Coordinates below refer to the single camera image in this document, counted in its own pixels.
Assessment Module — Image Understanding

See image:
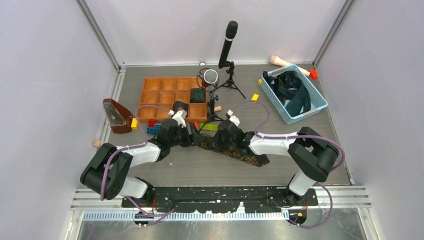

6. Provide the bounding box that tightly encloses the rolled dark green tie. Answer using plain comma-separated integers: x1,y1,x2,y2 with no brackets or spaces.
189,88,207,103

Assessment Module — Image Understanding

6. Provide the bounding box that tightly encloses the red block at corner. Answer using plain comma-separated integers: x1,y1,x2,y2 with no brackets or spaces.
309,69,319,80

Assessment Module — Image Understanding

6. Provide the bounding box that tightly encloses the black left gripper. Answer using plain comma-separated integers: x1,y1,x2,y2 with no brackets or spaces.
168,122,205,147

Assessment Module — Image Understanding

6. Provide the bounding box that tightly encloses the blue toy brick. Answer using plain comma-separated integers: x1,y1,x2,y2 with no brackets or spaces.
146,125,161,135

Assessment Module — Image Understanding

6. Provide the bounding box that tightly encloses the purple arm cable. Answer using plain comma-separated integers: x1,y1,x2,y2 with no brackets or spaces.
230,99,347,231
99,104,176,227

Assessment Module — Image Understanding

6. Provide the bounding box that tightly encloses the dark green patterned tie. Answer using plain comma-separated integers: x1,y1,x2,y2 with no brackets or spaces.
277,71,312,117

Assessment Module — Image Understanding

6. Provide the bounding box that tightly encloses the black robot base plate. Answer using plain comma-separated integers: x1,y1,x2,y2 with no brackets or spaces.
121,186,319,214

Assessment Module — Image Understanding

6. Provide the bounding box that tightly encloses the yellow block by metronome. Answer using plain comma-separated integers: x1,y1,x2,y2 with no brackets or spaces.
130,117,139,130

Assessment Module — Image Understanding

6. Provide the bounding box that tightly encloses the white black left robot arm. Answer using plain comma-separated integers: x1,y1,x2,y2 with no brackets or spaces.
80,118,207,207

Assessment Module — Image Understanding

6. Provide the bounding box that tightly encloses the small wooden cube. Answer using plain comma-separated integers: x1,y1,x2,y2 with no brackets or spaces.
93,140,102,149

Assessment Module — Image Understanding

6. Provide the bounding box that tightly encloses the navy brown striped tie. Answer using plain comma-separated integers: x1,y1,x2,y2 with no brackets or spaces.
262,71,302,104

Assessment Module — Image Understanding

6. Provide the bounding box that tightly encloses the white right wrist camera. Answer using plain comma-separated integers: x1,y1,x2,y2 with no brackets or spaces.
226,109,240,127

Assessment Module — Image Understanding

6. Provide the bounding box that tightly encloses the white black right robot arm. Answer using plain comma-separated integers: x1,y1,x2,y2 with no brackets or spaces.
211,120,341,205

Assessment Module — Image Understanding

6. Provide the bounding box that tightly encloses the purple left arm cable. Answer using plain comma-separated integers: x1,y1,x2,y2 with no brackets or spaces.
99,104,176,227

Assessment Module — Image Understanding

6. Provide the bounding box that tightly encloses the yellow toy brick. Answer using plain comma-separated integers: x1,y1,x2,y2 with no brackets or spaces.
251,93,259,102

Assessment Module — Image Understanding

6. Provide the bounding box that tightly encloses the orange wooden compartment tray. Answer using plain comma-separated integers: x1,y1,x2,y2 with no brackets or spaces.
138,77,209,123

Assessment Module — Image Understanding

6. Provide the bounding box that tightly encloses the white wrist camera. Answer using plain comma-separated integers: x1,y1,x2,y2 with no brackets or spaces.
226,109,240,127
171,109,187,128

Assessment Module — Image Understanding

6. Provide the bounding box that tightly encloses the black handheld microphone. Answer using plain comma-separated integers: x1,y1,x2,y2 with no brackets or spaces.
218,20,238,69

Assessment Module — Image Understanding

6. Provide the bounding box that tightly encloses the small black tripod stand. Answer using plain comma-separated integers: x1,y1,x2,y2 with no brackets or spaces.
198,95,224,132

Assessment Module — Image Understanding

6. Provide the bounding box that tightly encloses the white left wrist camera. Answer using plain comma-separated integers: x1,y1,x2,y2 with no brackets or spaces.
171,109,187,128

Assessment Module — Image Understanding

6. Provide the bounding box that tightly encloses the light blue plastic basket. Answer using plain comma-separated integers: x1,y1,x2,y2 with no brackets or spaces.
258,64,328,125

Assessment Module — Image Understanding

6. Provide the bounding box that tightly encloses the black key pattern tie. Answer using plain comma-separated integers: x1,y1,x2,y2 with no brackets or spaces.
199,133,271,167

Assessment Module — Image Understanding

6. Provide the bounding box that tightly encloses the beige wooden pestle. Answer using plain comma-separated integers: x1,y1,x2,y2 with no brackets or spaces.
269,55,311,77

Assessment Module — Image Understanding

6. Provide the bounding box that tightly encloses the rolled black tie in tray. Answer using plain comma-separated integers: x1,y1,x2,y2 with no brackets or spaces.
172,100,189,112

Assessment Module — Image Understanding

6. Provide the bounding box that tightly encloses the red toy brick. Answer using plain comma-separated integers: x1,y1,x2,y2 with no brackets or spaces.
148,118,157,128

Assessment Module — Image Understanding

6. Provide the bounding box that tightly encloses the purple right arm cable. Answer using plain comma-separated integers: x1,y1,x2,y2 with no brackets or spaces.
230,99,347,231

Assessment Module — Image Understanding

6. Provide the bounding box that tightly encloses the lime green flat brick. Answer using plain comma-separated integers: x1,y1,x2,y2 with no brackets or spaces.
199,123,218,132

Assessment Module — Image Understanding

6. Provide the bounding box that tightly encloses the brown wooden metronome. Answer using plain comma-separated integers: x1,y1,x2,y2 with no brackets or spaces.
102,98,133,134

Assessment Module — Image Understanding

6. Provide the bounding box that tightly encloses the round silver mesh microphone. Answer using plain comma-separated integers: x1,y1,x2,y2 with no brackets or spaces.
196,67,219,89

